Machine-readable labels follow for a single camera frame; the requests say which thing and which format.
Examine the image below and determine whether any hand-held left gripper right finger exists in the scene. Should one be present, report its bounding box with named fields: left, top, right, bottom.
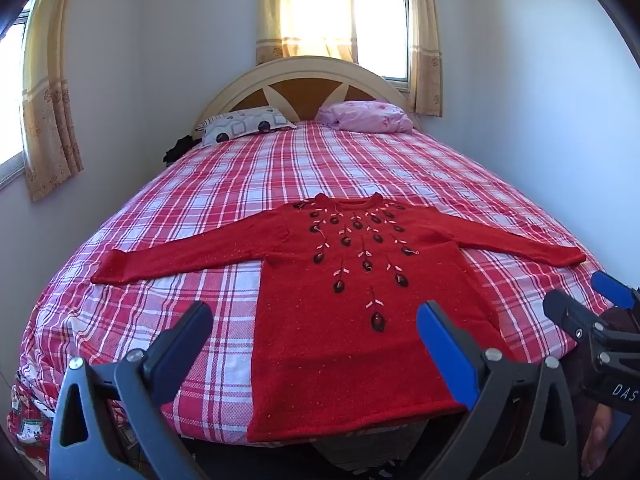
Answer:
left=416, top=300, right=581, bottom=480

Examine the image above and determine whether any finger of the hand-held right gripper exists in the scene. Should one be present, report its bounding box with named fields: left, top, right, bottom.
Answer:
left=542, top=290, right=640, bottom=367
left=591, top=271, right=640, bottom=312

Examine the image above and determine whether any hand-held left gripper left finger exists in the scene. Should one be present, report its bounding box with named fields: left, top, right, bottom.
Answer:
left=47, top=301, right=215, bottom=480

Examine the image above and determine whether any red embroidered sweater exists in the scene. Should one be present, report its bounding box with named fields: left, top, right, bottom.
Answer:
left=91, top=192, right=587, bottom=443

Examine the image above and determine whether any person's dark maroon clothing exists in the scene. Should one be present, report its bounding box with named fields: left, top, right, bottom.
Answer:
left=567, top=305, right=640, bottom=411

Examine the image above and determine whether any red plaid bedspread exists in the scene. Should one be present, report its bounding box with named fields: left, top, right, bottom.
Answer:
left=17, top=120, right=617, bottom=447

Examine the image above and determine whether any printed festive blanket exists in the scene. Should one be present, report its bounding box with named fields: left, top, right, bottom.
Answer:
left=4, top=360, right=68, bottom=463

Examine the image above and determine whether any dark cloth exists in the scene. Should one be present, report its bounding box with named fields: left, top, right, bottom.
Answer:
left=162, top=134, right=201, bottom=165

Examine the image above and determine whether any grey patterned pillow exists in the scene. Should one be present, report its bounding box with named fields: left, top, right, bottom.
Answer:
left=194, top=106, right=298, bottom=148

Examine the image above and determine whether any pink pillow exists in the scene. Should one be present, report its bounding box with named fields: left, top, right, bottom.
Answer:
left=316, top=100, right=416, bottom=134

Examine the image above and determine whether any beige floral curtain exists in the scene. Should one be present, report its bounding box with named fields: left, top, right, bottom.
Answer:
left=407, top=0, right=445, bottom=118
left=256, top=0, right=357, bottom=66
left=20, top=0, right=85, bottom=203

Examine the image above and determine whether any cream wooden headboard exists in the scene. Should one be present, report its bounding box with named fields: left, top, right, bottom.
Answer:
left=192, top=56, right=423, bottom=133

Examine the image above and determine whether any window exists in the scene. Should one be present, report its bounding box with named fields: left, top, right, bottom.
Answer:
left=0, top=10, right=27, bottom=191
left=354, top=0, right=412, bottom=93

